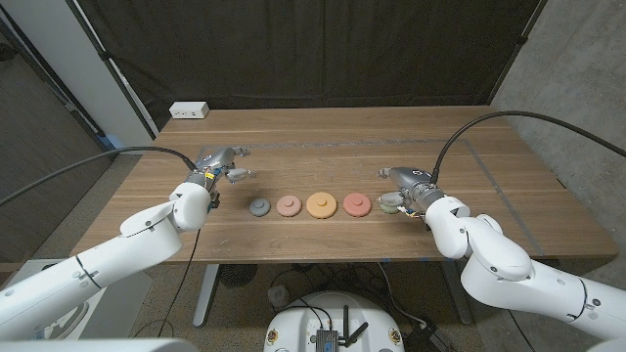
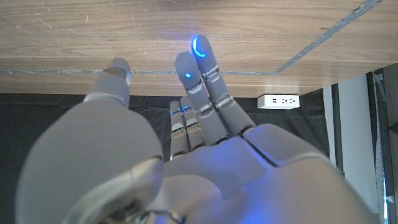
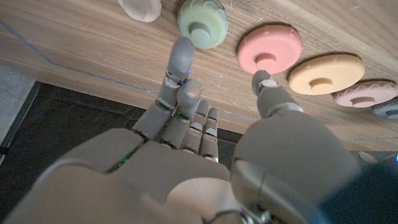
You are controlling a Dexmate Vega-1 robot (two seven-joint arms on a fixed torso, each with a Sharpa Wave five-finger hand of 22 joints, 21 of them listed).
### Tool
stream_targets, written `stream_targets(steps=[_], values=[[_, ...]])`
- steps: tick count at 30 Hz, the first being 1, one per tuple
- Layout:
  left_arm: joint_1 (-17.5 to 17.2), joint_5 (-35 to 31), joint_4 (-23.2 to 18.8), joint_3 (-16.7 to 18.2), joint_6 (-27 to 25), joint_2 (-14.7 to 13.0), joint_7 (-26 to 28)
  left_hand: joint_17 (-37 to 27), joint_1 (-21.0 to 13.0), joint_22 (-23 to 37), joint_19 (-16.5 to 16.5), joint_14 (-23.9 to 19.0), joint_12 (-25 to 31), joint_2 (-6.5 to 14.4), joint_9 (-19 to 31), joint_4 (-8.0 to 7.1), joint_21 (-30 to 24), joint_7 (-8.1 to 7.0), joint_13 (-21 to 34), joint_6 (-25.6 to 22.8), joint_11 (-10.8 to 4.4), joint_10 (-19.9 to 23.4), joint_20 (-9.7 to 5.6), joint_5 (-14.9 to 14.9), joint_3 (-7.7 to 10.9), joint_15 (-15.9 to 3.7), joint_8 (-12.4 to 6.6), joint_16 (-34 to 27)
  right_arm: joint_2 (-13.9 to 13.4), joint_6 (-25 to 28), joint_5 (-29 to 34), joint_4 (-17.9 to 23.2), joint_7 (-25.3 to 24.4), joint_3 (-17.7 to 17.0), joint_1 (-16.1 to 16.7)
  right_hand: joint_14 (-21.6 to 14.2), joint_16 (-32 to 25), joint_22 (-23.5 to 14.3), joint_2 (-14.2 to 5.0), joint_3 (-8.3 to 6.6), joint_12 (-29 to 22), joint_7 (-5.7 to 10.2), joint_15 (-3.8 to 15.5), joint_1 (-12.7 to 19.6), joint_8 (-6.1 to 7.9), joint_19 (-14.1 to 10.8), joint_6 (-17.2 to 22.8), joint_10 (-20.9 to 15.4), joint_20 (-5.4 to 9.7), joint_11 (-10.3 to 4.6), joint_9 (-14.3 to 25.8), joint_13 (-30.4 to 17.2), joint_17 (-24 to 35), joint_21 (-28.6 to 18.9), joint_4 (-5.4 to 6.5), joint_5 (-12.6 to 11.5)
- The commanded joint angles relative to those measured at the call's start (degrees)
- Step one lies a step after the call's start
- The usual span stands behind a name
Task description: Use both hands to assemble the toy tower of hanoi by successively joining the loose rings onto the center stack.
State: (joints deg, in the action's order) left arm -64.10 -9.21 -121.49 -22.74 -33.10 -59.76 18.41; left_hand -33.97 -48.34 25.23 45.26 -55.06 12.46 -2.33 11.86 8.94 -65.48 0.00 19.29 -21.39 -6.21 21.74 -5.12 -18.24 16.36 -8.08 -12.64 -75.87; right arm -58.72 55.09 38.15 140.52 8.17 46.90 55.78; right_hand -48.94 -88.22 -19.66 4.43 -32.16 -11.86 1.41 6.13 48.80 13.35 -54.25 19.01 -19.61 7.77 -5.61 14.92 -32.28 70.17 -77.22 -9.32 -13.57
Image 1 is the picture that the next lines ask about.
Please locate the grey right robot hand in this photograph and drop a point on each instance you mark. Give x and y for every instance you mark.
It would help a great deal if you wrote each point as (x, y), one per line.
(415, 183)

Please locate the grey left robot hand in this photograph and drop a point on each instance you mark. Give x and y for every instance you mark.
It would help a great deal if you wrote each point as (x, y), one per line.
(215, 159)

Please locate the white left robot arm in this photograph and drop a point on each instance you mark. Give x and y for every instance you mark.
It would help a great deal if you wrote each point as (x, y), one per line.
(122, 244)

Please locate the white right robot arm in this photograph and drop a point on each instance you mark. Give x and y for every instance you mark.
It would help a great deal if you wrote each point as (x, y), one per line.
(513, 278)

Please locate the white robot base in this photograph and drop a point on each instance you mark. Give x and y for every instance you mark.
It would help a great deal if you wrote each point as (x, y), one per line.
(298, 322)

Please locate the white power strip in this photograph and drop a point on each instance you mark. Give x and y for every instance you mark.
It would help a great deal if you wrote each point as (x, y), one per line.
(189, 110)

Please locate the black round floor object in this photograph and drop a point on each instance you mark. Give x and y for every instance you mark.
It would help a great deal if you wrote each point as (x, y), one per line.
(237, 274)

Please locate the white table leg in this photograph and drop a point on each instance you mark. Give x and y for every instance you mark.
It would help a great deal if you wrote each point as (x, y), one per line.
(205, 293)

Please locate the black backdrop stand pole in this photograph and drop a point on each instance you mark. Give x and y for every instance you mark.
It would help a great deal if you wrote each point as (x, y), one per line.
(521, 41)
(112, 68)

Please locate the grey table leg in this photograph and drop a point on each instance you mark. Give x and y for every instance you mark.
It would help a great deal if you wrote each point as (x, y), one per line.
(462, 315)

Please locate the black backdrop curtain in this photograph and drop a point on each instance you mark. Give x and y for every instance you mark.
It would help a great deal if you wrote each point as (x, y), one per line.
(313, 49)

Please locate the grey round floor object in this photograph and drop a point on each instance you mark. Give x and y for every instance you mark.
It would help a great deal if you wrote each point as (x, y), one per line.
(279, 295)

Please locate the black power adapter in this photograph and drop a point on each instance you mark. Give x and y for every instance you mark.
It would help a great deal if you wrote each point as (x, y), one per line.
(428, 337)

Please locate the white sneaker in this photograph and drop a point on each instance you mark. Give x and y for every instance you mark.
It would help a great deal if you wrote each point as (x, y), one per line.
(66, 318)

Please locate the white robot torso edge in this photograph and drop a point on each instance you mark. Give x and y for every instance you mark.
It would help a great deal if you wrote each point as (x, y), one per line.
(98, 346)

